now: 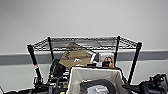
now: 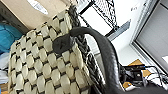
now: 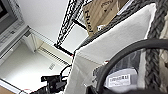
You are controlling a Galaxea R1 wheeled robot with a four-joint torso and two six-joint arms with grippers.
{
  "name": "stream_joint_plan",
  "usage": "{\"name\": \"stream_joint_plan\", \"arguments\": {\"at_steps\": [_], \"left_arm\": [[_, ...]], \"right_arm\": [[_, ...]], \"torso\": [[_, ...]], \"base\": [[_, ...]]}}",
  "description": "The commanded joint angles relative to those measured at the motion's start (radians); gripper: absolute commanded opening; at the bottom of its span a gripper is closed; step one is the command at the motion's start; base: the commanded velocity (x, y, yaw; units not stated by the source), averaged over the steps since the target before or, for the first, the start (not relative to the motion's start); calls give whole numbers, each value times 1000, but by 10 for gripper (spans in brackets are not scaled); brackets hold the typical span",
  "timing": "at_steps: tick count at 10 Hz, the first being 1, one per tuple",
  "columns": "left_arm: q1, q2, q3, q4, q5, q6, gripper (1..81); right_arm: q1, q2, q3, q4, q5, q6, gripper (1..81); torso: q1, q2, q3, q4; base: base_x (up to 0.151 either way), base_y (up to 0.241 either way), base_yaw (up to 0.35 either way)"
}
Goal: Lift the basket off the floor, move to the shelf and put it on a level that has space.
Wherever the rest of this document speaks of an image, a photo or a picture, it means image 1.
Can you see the large brown printed cardboard box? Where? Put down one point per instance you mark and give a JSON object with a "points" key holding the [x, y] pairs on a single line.
{"points": [[75, 56]]}

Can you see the pale woven basket dark spots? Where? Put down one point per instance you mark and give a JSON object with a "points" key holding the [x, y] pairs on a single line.
{"points": [[75, 78]]}

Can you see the orange plush toy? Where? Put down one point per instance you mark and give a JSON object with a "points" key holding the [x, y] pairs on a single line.
{"points": [[107, 62]]}

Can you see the black bag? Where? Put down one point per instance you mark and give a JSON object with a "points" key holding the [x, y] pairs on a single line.
{"points": [[58, 71]]}

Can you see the grey packet white label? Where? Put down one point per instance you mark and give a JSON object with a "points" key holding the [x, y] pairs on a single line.
{"points": [[98, 89]]}

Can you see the white box dark print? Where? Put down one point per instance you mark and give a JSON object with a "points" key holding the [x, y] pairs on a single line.
{"points": [[101, 55]]}

